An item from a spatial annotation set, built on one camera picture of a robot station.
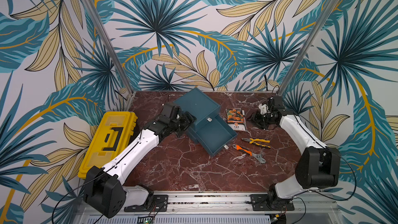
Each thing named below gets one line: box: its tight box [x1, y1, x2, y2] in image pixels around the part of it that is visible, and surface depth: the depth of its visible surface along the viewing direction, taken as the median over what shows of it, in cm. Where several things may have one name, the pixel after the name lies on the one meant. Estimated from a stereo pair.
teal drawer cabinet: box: [173, 87, 236, 152], surface depth 87 cm
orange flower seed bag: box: [225, 107, 248, 132], surface depth 105 cm
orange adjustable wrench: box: [232, 143, 267, 164], surface depth 92 cm
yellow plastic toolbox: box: [77, 110, 139, 180], surface depth 80 cm
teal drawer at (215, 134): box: [194, 114, 238, 157], surface depth 92 cm
